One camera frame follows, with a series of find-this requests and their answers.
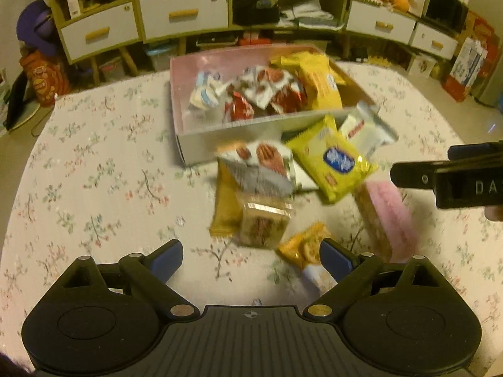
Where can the orange fruit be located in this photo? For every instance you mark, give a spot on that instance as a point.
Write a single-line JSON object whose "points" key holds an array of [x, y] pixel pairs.
{"points": [[401, 4]]}

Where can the white nut print snack packet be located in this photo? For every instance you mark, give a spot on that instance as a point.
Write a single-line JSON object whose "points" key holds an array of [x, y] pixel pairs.
{"points": [[259, 165], [267, 80]]}

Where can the white printed box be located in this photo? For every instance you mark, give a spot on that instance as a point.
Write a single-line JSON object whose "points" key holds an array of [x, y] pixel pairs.
{"points": [[421, 66]]}

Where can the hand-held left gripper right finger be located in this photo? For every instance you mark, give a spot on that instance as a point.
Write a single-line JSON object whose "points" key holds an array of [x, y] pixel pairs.
{"points": [[336, 261]]}

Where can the black microwave oven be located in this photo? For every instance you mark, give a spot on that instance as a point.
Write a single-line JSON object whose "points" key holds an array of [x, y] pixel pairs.
{"points": [[446, 8]]}

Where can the tall red printed box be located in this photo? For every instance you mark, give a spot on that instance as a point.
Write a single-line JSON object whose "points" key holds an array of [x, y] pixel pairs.
{"points": [[469, 59]]}

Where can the gold snack packet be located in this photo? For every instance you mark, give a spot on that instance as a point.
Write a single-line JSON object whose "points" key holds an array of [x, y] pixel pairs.
{"points": [[226, 208]]}

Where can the black laptop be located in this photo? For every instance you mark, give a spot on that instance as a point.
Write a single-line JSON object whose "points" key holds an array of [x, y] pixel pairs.
{"points": [[17, 102]]}

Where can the floral tablecloth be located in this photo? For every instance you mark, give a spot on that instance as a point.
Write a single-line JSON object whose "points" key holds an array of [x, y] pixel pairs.
{"points": [[98, 165]]}

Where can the clear plastic storage bin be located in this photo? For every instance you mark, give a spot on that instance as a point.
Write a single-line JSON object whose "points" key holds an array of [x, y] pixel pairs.
{"points": [[159, 58], [112, 70]]}

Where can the small white box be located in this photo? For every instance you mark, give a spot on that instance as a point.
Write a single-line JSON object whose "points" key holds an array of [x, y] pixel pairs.
{"points": [[73, 4]]}

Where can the orange cracker snack packet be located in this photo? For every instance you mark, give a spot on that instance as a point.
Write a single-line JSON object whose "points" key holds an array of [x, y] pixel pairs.
{"points": [[304, 251]]}

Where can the person's right hand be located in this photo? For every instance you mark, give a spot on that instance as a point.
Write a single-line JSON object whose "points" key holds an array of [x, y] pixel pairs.
{"points": [[496, 214]]}

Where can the large plain yellow snack packet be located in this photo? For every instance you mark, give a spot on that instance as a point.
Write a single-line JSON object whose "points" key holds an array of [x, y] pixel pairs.
{"points": [[320, 86]]}

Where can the yellow snack packet blue label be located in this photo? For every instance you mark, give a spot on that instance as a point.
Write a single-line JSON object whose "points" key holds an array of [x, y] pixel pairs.
{"points": [[334, 165]]}

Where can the orange printed bag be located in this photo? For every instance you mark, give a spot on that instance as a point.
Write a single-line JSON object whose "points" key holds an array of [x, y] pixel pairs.
{"points": [[43, 80]]}

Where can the clear beige cake packet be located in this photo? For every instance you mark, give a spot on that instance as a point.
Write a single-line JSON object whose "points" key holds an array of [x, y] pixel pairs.
{"points": [[265, 222]]}

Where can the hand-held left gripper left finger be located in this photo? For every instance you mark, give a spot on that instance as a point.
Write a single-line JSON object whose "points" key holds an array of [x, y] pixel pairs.
{"points": [[167, 261]]}

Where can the white snack packet red label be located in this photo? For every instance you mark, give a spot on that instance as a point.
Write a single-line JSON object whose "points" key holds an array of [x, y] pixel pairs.
{"points": [[365, 129]]}

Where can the pink cardboard box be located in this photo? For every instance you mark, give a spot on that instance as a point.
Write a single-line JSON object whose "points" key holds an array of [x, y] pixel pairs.
{"points": [[212, 143]]}

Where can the clear packet blue white candy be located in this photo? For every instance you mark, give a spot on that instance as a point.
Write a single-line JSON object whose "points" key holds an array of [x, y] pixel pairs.
{"points": [[204, 92]]}

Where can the purple plush toy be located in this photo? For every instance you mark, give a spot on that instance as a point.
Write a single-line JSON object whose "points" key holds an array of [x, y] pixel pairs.
{"points": [[37, 27]]}

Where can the large yellow cracker print packet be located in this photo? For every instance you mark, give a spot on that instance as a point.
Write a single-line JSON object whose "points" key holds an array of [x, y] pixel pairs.
{"points": [[289, 61]]}

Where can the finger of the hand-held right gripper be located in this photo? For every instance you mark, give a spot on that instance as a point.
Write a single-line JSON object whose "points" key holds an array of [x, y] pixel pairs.
{"points": [[412, 174], [475, 151]]}

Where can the pink snack packet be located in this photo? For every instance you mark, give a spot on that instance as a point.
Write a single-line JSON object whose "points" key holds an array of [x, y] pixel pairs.
{"points": [[389, 220]]}

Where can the stack of papers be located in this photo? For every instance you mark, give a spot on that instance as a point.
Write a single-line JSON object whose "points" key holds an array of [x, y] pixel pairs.
{"points": [[312, 15]]}

